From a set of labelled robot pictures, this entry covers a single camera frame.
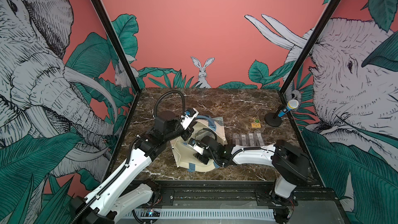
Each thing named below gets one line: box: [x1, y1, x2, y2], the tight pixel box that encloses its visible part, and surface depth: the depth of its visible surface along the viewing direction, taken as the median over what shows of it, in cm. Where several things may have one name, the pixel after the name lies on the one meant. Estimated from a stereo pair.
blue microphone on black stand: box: [264, 99, 300, 128], surface depth 103 cm
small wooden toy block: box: [251, 122, 262, 129], surface depth 103 cm
